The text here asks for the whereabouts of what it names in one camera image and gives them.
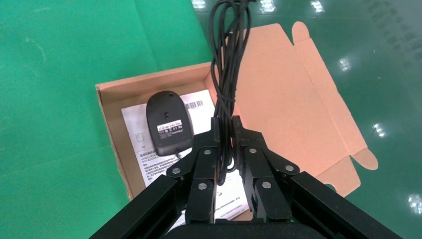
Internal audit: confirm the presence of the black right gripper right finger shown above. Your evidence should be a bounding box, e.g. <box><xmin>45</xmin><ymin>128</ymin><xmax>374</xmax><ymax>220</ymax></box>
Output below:
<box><xmin>232</xmin><ymin>115</ymin><xmax>405</xmax><ymax>239</ymax></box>

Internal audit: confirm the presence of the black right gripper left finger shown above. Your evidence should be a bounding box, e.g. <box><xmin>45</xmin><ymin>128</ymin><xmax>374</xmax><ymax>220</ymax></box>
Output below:
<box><xmin>89</xmin><ymin>117</ymin><xmax>221</xmax><ymax>239</ymax></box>

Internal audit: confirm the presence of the black computer mouse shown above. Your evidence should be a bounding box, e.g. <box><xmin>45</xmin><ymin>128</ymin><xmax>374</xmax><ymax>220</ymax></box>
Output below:
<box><xmin>146</xmin><ymin>91</ymin><xmax>195</xmax><ymax>157</ymax></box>

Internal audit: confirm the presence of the black USB cable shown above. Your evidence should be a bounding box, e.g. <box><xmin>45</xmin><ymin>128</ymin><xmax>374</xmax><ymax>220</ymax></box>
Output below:
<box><xmin>209</xmin><ymin>0</ymin><xmax>256</xmax><ymax>186</ymax></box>

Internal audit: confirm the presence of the open brown cardboard box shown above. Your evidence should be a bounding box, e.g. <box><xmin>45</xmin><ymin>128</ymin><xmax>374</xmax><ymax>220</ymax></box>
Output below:
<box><xmin>96</xmin><ymin>21</ymin><xmax>379</xmax><ymax>222</ymax></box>

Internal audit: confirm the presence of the white printed paper sheet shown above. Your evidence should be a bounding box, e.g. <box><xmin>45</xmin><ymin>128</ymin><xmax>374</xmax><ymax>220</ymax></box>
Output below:
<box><xmin>121</xmin><ymin>89</ymin><xmax>250</xmax><ymax>232</ymax></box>

